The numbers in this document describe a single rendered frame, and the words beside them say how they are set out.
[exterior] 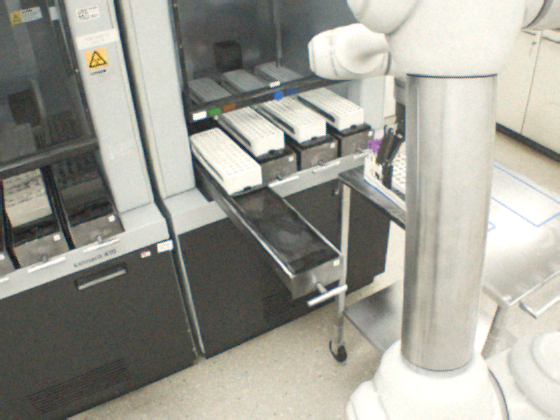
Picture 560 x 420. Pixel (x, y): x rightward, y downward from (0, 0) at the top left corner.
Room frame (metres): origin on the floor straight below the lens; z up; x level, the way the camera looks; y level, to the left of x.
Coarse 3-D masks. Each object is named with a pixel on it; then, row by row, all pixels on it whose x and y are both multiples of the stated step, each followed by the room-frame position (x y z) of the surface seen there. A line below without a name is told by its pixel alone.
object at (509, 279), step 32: (512, 192) 1.01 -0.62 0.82; (544, 192) 1.00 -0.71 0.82; (512, 224) 0.87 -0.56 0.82; (544, 224) 0.86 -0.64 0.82; (512, 256) 0.76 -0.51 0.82; (544, 256) 0.75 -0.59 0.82; (384, 288) 1.22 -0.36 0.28; (512, 288) 0.66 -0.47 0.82; (352, 320) 1.08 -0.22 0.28; (384, 320) 1.07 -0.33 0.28; (480, 320) 1.03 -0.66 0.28; (384, 352) 0.94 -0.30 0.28; (480, 352) 0.90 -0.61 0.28
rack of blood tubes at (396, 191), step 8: (368, 160) 1.10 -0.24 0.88; (400, 160) 1.09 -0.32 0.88; (368, 168) 1.09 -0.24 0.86; (376, 168) 1.06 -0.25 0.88; (400, 168) 1.06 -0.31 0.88; (368, 176) 1.09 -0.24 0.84; (400, 176) 1.01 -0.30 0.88; (392, 184) 1.00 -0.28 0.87; (400, 184) 0.98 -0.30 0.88; (384, 192) 1.02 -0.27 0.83; (392, 192) 1.00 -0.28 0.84; (400, 192) 1.02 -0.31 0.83; (392, 200) 0.99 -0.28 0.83; (400, 200) 0.96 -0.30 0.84
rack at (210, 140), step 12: (204, 132) 1.35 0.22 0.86; (216, 132) 1.35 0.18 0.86; (192, 144) 1.31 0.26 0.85; (204, 144) 1.27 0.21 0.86; (216, 144) 1.27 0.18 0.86; (228, 144) 1.26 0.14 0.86; (204, 156) 1.22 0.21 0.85; (216, 156) 1.20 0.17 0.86; (228, 156) 1.20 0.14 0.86; (240, 156) 1.19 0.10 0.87; (216, 168) 1.14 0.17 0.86; (228, 168) 1.13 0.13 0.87; (240, 168) 1.13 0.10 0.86; (252, 168) 1.12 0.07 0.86; (228, 180) 1.08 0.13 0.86; (240, 180) 1.09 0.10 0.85; (252, 180) 1.11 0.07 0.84; (228, 192) 1.08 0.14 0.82
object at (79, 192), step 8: (96, 176) 1.10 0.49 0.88; (72, 184) 1.07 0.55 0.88; (80, 184) 1.07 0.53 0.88; (88, 184) 1.08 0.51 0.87; (96, 184) 1.09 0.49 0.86; (64, 192) 1.05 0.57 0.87; (72, 192) 1.06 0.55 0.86; (80, 192) 1.07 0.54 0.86; (88, 192) 1.08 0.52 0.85; (96, 192) 1.09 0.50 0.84; (104, 192) 1.10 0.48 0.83; (64, 200) 1.04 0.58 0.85; (72, 200) 1.05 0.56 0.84; (80, 200) 1.06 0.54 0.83; (88, 200) 1.07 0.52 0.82
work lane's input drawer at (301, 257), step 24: (216, 192) 1.11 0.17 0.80; (240, 192) 1.08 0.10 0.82; (264, 192) 1.09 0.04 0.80; (240, 216) 0.99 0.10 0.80; (264, 216) 0.98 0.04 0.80; (288, 216) 0.98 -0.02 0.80; (264, 240) 0.89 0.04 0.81; (288, 240) 0.88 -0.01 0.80; (312, 240) 0.88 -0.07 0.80; (288, 264) 0.79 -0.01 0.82; (312, 264) 0.79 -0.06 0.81; (336, 264) 0.81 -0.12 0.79; (288, 288) 0.77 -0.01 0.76; (312, 288) 0.78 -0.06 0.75; (336, 288) 0.77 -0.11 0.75
